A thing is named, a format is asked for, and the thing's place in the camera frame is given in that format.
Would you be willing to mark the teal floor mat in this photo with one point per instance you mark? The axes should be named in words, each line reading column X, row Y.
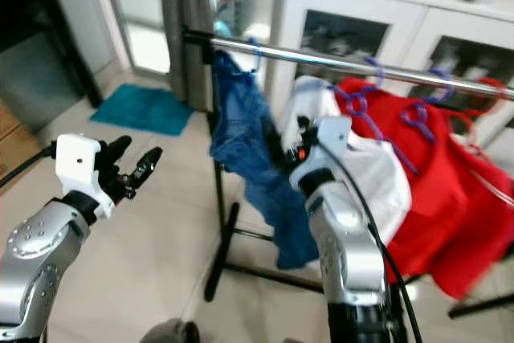
column 140, row 110

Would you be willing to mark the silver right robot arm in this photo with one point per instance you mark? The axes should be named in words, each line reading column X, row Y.
column 349, row 255

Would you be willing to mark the purple plastic hanger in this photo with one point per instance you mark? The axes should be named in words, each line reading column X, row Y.
column 449, row 84
column 259, row 58
column 380, row 70

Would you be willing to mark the black desk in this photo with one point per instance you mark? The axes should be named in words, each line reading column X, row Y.
column 32, row 14

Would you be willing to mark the chrome clothes rack rail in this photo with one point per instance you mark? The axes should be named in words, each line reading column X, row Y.
column 321, row 59

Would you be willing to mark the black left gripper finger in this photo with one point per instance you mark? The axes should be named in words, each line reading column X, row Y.
column 116, row 147
column 148, row 166

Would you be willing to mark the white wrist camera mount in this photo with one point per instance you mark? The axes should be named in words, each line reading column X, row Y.
column 76, row 162
column 331, row 138

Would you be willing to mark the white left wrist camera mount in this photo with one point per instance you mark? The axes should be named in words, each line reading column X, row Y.
column 76, row 162

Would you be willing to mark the black clothes rack frame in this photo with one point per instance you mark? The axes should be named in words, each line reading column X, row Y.
column 221, row 222

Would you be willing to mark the grey robot foot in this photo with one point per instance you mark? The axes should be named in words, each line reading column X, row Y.
column 169, row 332

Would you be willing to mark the red garment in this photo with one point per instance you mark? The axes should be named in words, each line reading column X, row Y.
column 450, row 206

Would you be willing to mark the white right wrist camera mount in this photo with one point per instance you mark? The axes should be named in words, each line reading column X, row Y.
column 331, row 138

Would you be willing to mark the blue denim jeans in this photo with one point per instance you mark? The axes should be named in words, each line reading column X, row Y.
column 245, row 142

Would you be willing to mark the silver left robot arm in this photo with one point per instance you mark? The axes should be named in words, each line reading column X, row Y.
column 40, row 259

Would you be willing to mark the white garment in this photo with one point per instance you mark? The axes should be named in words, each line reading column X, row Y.
column 381, row 178

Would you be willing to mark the grey curtain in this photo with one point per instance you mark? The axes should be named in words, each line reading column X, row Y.
column 185, row 22

